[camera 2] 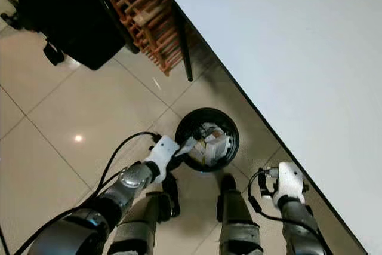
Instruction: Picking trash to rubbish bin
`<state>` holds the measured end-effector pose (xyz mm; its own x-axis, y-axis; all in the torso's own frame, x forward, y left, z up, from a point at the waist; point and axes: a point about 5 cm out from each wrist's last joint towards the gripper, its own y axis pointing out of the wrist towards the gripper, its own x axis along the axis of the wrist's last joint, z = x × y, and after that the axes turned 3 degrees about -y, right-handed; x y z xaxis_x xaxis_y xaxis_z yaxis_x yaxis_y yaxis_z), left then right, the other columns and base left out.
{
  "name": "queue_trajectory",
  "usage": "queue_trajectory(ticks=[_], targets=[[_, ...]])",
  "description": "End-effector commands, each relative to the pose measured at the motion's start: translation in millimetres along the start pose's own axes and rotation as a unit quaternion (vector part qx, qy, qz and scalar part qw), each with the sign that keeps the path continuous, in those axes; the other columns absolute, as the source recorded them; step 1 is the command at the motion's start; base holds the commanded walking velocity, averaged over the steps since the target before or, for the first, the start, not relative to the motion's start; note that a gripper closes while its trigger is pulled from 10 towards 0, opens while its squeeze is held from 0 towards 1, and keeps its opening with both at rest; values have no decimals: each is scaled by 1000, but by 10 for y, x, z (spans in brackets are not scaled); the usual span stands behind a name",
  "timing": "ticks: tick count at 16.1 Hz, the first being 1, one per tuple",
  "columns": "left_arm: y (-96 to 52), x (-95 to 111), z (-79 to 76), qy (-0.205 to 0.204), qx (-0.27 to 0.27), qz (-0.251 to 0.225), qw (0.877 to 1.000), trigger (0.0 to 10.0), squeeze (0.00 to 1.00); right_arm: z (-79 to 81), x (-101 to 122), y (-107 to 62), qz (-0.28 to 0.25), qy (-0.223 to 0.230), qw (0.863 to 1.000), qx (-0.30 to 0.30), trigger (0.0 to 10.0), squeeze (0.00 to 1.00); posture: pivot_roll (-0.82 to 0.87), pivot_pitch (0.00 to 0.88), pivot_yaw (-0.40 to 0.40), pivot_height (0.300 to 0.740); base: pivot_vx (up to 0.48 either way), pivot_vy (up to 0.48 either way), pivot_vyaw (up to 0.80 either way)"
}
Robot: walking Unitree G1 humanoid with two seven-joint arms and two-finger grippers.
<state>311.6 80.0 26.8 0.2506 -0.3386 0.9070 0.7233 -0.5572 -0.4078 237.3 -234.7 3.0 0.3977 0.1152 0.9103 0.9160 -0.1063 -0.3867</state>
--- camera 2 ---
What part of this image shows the small white paper scrap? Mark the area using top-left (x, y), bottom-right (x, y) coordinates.
top-left (180, 139), bottom-right (197, 156)

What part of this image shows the black round rubbish bin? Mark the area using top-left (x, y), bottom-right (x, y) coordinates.
top-left (174, 107), bottom-right (240, 173)

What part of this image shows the robot left foot black shoe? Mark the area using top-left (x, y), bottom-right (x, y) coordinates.
top-left (162, 173), bottom-right (181, 218)

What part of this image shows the robot foot black shoe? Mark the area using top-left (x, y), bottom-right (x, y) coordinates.
top-left (162, 173), bottom-right (181, 218)
top-left (217, 173), bottom-right (237, 221)

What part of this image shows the large white crushed carton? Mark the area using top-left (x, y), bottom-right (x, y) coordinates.
top-left (203, 124), bottom-right (233, 165)

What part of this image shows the robot right foot black shoe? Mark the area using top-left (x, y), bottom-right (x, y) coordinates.
top-left (217, 173), bottom-right (237, 221)

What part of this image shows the robot right leg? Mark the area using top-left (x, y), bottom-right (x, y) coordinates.
top-left (220, 192), bottom-right (267, 255)

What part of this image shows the robot leg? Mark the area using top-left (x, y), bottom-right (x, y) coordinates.
top-left (106, 192), bottom-right (174, 255)
top-left (220, 192), bottom-right (267, 255)

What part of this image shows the robot left leg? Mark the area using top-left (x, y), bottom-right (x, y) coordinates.
top-left (106, 192), bottom-right (174, 255)

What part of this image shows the black table leg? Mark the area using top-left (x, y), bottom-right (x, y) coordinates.
top-left (170, 0), bottom-right (194, 83)

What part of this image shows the brown wooden slatted rack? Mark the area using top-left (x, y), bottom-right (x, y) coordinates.
top-left (95, 0), bottom-right (193, 77)

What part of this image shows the black office chair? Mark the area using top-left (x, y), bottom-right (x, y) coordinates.
top-left (1, 0), bottom-right (139, 72)

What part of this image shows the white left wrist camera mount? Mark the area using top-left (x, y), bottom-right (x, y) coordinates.
top-left (144, 134), bottom-right (181, 178)

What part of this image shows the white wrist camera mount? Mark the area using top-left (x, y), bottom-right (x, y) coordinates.
top-left (271, 161), bottom-right (306, 208)
top-left (144, 134), bottom-right (181, 178)

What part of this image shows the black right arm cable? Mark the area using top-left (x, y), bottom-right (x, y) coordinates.
top-left (247, 167), bottom-right (332, 255)

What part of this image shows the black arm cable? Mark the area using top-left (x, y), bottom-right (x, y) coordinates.
top-left (247, 167), bottom-right (332, 255)
top-left (13, 131), bottom-right (161, 255)

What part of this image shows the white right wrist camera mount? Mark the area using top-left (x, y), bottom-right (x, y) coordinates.
top-left (271, 161), bottom-right (306, 208)

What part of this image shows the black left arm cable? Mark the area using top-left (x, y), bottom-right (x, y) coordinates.
top-left (13, 131), bottom-right (161, 255)

